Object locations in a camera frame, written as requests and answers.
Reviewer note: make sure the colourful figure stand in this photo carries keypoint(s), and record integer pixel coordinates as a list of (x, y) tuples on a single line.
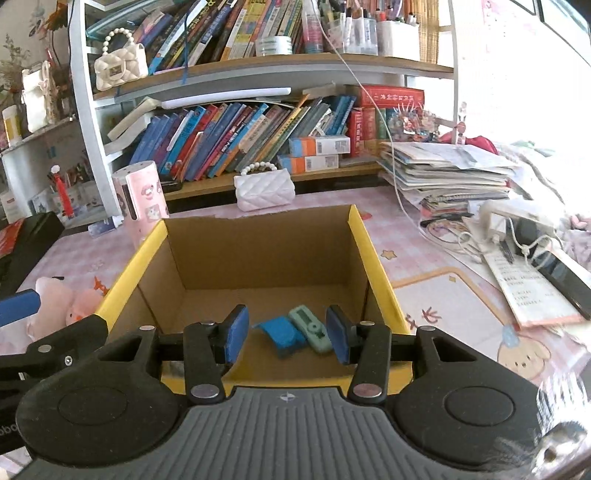
[(415, 124)]

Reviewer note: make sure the white pink glue bottle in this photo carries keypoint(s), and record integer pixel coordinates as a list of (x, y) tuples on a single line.
[(312, 32)]

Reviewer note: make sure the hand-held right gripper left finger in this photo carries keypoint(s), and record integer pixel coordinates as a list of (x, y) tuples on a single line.
[(235, 334)]

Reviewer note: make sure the printed paper sheet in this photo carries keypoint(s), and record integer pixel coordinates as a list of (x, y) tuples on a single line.
[(521, 290)]

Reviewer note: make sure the small spray bottle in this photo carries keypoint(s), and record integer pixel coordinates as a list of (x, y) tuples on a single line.
[(104, 226)]

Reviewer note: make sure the red boxed dictionary set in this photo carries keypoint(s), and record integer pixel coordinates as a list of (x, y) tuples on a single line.
[(392, 98)]

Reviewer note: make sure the red cloth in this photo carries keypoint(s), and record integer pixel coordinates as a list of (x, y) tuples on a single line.
[(475, 143)]

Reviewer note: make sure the round white tin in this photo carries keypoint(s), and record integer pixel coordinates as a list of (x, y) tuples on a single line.
[(274, 46)]

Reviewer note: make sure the thick cream-paged book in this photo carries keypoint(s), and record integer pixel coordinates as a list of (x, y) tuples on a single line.
[(131, 122)]

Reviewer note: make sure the dried flower bunch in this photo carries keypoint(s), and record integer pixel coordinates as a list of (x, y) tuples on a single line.
[(11, 64)]

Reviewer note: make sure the pink pig plush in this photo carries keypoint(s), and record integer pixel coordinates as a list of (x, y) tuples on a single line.
[(51, 300)]

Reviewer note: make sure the mint green device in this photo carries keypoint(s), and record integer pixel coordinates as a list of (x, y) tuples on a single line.
[(309, 325)]

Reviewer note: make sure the black electronic keyboard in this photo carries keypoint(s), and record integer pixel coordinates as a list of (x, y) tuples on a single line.
[(32, 240)]

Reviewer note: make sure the white small bag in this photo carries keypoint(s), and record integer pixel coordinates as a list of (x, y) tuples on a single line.
[(39, 101)]

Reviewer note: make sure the grey knitted blanket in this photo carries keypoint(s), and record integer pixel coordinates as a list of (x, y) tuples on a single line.
[(554, 184)]

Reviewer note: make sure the red envelope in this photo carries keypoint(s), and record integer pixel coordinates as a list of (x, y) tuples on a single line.
[(9, 237)]

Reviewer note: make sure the pink humidifier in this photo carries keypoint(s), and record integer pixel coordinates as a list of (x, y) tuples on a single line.
[(143, 198)]

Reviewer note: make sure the cream quilted pearl handbag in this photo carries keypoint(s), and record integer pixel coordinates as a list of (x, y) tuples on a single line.
[(120, 67)]

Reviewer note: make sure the orange white carton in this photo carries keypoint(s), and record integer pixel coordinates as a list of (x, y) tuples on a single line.
[(323, 146), (309, 164)]

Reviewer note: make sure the yellow cardboard box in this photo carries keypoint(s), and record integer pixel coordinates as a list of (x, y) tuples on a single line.
[(258, 249)]

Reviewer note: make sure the white box red label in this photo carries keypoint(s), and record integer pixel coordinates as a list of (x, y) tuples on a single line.
[(11, 205)]

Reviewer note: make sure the white bottle yellow label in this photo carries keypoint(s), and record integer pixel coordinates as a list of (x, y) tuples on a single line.
[(12, 127)]

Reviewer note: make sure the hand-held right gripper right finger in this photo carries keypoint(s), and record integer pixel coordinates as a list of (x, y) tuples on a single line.
[(339, 334)]

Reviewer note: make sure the stack of papers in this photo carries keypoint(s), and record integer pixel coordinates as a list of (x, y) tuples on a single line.
[(443, 170)]

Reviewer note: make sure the row of upright paperback books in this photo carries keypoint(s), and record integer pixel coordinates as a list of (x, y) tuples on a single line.
[(221, 27)]

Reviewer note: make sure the row of leaning blue books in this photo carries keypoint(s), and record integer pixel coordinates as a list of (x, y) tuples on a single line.
[(240, 138)]

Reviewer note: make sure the white light bar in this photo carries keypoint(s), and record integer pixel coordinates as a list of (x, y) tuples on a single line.
[(221, 98)]

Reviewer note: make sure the clear pen container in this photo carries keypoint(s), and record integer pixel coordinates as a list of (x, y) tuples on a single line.
[(351, 37)]

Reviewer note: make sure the white quilted pearl handbag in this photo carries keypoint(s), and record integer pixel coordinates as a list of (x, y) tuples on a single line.
[(263, 191)]

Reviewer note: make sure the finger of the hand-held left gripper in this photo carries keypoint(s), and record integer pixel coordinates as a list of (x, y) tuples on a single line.
[(69, 344), (18, 307)]

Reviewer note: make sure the black smartphone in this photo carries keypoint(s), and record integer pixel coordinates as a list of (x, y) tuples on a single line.
[(561, 284)]

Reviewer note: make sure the red tassel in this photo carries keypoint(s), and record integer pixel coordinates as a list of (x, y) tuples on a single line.
[(62, 191)]

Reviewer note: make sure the white power strip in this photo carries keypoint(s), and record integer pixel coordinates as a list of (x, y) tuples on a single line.
[(503, 214)]

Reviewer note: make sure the white bookshelf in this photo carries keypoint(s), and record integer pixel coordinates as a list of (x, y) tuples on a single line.
[(87, 115)]

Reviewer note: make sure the patterned pen holder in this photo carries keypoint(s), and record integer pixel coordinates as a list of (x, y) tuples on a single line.
[(87, 196), (44, 203)]

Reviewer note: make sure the black plug adapter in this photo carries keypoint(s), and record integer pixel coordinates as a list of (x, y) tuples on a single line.
[(526, 233)]

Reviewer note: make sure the black pouch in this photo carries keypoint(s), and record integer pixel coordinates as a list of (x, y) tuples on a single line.
[(171, 186)]

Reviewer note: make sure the blue plastic toy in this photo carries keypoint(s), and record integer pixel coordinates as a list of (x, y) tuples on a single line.
[(284, 334)]

